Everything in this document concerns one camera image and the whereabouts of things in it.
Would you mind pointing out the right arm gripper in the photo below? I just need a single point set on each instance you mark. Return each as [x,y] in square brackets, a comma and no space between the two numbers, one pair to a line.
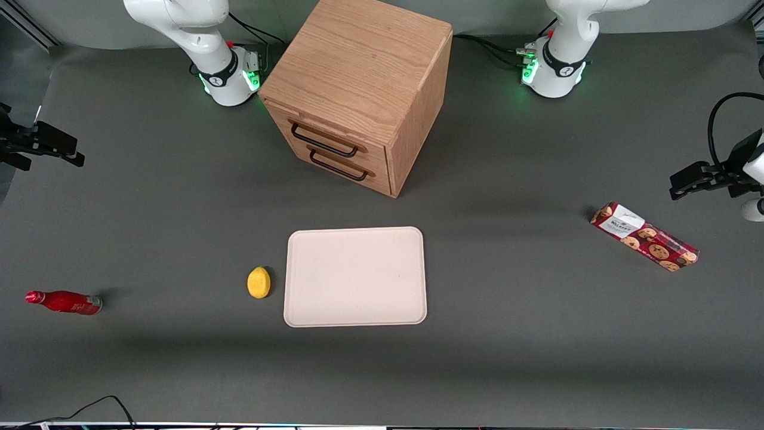
[13,143]

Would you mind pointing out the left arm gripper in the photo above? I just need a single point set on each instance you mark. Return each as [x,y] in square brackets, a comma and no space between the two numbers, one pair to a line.
[726,177]

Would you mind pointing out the wooden drawer cabinet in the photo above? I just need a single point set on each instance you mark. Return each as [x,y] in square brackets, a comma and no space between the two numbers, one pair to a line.
[376,153]
[358,60]

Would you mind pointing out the wooden drawer front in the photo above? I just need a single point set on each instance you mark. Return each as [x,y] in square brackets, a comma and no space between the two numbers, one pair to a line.
[379,179]

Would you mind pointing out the red cookie box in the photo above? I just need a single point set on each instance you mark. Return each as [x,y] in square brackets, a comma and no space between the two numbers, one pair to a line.
[647,239]

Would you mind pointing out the red bottle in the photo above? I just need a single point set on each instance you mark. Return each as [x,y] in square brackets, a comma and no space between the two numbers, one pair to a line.
[65,302]

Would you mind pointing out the grey table mat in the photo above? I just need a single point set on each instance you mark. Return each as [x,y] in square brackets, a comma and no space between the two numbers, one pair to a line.
[179,209]

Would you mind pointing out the yellow lemon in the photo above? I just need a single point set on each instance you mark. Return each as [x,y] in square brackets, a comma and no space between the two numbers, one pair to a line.
[258,282]

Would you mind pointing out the beige rectangular tray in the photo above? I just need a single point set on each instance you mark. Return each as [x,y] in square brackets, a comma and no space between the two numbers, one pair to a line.
[355,276]

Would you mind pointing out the aluminium frame profile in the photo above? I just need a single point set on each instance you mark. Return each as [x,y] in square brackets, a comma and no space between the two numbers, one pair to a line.
[30,24]

